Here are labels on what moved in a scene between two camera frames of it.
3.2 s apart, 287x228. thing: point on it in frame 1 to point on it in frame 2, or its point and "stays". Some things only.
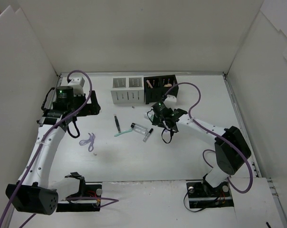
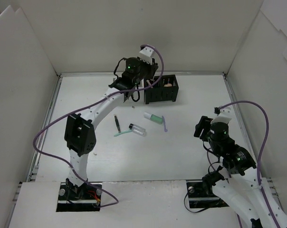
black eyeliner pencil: (118, 124) stays
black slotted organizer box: (155, 88) stays
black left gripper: (90, 104) to (152, 69)
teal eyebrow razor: (122, 132) stays
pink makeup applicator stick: (149, 83) stays
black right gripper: (171, 121) to (201, 127)
